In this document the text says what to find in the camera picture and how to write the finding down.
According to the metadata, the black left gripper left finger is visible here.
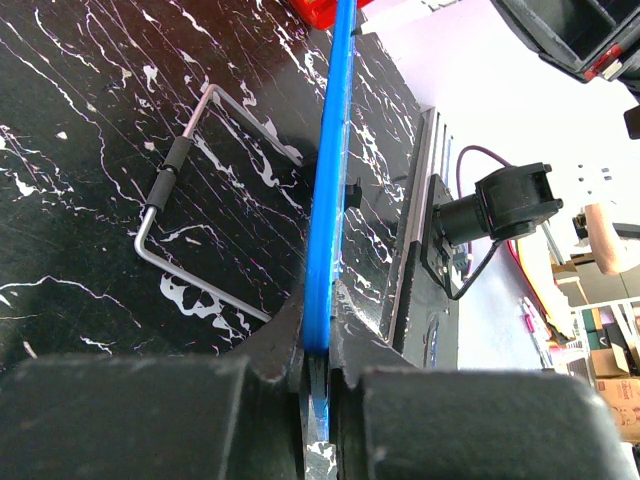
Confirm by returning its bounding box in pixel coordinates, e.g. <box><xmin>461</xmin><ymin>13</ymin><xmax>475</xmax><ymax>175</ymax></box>
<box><xmin>1</xmin><ymin>290</ymin><xmax>306</xmax><ymax>479</ymax></box>

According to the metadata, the whiteboard metal stand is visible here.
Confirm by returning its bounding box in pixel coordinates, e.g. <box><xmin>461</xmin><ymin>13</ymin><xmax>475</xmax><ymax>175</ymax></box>
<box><xmin>132</xmin><ymin>83</ymin><xmax>317</xmax><ymax>324</ymax></box>

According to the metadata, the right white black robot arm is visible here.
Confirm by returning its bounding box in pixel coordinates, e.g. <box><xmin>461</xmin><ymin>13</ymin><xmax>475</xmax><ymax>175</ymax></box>
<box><xmin>433</xmin><ymin>1</ymin><xmax>639</xmax><ymax>239</ymax></box>

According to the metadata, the red plastic basket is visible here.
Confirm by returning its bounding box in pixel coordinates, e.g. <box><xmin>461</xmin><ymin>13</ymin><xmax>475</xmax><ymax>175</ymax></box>
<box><xmin>289</xmin><ymin>0</ymin><xmax>374</xmax><ymax>30</ymax></box>

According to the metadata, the black capped whiteboard marker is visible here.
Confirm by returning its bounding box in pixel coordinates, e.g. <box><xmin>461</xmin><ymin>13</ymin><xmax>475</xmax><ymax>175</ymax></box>
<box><xmin>351</xmin><ymin>0</ymin><xmax>458</xmax><ymax>36</ymax></box>

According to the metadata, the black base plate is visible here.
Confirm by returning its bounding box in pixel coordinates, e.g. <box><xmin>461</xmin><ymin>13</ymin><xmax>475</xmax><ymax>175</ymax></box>
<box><xmin>395</xmin><ymin>174</ymin><xmax>459</xmax><ymax>371</ymax></box>

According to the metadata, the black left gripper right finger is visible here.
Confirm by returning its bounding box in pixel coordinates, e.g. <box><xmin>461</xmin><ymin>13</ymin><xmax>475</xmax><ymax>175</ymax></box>
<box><xmin>329</xmin><ymin>285</ymin><xmax>638</xmax><ymax>479</ymax></box>

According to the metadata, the blue framed whiteboard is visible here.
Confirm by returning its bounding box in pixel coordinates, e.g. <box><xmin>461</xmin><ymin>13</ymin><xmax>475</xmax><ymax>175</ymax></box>
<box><xmin>302</xmin><ymin>1</ymin><xmax>357</xmax><ymax>442</ymax></box>

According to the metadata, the aluminium rail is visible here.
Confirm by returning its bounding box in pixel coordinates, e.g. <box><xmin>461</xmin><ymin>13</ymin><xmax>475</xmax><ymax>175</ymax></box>
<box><xmin>384</xmin><ymin>107</ymin><xmax>451</xmax><ymax>351</ymax></box>

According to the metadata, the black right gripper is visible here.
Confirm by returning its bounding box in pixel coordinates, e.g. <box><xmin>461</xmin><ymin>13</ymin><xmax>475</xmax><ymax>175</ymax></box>
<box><xmin>492</xmin><ymin>0</ymin><xmax>639</xmax><ymax>93</ymax></box>

